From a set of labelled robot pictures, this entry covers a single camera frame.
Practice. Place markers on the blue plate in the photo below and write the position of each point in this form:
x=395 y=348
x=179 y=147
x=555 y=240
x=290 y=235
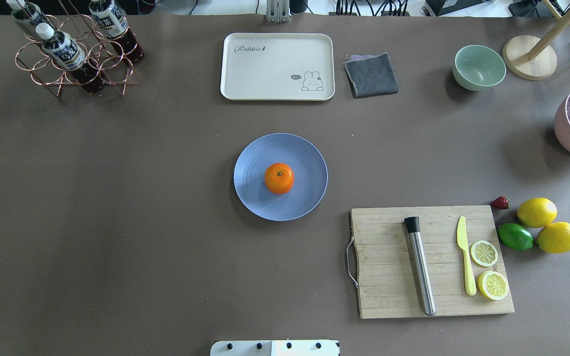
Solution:
x=310 y=176

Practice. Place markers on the orange mandarin fruit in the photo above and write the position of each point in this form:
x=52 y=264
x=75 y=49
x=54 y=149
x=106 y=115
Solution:
x=279 y=178

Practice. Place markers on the wooden cup stand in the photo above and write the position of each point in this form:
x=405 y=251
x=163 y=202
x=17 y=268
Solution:
x=532 y=58

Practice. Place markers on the green ceramic bowl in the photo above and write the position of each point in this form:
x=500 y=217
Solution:
x=477 y=68

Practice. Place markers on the yellow lemon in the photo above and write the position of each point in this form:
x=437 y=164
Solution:
x=554 y=238
x=537 y=212

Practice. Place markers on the red strawberry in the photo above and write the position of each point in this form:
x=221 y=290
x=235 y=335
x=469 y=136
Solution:
x=501 y=203

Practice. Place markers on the green lime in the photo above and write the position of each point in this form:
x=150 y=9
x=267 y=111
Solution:
x=515 y=236

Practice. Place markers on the lemon half slice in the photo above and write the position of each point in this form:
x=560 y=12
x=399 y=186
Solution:
x=484 y=253
x=493 y=285

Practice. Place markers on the grey folded cloth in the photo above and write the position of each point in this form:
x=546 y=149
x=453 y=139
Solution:
x=371 y=75

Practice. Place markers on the steel muddler black tip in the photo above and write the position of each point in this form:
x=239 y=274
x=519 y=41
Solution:
x=412 y=225

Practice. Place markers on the yellow plastic knife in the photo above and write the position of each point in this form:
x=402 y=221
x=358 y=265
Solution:
x=462 y=243

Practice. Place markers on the wooden cutting board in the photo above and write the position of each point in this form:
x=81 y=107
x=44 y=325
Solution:
x=386 y=274

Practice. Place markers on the cream rabbit tray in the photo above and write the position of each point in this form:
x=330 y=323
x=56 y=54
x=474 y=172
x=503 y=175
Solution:
x=277 y=66

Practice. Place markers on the tea bottle white cap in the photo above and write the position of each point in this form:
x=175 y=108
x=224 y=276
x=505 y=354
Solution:
x=69 y=56

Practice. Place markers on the white camera pole base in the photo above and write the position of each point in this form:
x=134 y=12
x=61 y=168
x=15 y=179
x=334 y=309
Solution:
x=305 y=347

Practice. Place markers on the copper wire bottle rack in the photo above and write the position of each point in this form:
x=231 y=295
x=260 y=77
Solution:
x=90 y=49

